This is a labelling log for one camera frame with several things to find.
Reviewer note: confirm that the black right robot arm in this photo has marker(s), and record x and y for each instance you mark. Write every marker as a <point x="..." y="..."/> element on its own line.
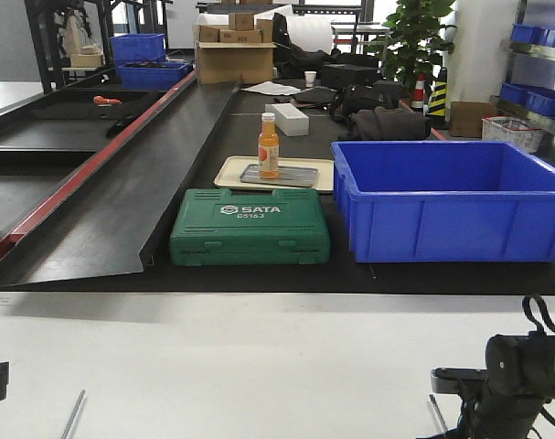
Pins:
<point x="504" y="399"/>

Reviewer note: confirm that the beige plastic tray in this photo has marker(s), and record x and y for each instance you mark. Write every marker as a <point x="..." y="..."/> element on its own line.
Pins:
<point x="229" y="174"/>

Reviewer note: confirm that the small grey metal tray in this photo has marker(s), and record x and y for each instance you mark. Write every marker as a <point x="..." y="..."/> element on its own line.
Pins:
<point x="289" y="176"/>

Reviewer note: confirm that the black metal chute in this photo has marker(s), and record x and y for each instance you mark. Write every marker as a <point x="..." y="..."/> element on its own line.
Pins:
<point x="113" y="214"/>

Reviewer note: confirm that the green SATA tool case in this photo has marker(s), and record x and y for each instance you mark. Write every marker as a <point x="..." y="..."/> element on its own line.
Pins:
<point x="221" y="227"/>

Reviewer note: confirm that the blue crate with items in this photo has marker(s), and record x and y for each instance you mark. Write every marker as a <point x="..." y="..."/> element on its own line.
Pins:
<point x="153" y="76"/>

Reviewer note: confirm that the upper blue crate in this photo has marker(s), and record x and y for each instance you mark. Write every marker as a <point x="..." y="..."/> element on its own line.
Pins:
<point x="138" y="47"/>

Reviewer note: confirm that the orange juice bottle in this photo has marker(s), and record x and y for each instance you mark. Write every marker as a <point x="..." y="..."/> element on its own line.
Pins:
<point x="268" y="147"/>

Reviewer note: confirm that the large open cardboard box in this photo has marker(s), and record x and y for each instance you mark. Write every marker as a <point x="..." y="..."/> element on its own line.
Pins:
<point x="250" y="63"/>

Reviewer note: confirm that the white rectangular box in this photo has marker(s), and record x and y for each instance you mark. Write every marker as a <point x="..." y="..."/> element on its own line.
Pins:
<point x="290" y="120"/>

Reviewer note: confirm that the white paper cup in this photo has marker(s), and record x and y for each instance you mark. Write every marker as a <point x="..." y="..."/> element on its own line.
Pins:
<point x="309" y="77"/>

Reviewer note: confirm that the large blue plastic bin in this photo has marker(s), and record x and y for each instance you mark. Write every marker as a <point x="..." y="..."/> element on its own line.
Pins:
<point x="445" y="201"/>

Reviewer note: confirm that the dark grey bag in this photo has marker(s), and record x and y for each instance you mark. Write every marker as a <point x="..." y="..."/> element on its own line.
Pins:
<point x="383" y="124"/>

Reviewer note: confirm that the black backpack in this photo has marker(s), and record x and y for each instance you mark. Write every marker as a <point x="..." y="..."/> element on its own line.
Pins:
<point x="357" y="97"/>

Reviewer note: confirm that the red white traffic cone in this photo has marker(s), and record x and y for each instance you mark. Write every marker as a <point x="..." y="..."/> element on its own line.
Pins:
<point x="418" y="95"/>

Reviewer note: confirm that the yellow black traffic cone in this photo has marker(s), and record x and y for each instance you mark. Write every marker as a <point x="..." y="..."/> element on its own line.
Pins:
<point x="437" y="102"/>

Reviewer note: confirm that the green potted plant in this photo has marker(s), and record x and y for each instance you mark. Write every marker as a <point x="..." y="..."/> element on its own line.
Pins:
<point x="415" y="43"/>

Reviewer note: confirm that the brown cardboard box on floor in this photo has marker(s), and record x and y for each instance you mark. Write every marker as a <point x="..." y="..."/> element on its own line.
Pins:
<point x="466" y="118"/>

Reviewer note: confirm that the white patterned basket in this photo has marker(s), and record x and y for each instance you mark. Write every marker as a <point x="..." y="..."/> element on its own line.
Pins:
<point x="512" y="130"/>

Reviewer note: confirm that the orange handled tool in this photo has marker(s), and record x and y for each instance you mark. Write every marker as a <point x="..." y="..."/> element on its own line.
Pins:
<point x="100" y="100"/>

